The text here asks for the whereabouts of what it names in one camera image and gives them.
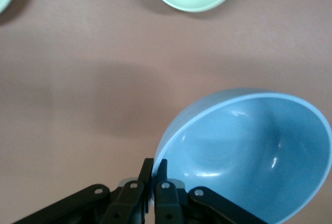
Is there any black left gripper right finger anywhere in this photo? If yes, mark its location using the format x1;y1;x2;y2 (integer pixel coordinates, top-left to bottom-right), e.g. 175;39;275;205
154;159;183;224

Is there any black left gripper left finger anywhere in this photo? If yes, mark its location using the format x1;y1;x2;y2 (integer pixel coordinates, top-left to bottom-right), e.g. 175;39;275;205
100;158;155;224

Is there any blue bowl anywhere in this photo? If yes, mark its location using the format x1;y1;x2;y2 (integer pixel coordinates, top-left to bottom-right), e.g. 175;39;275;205
152;87;332;224

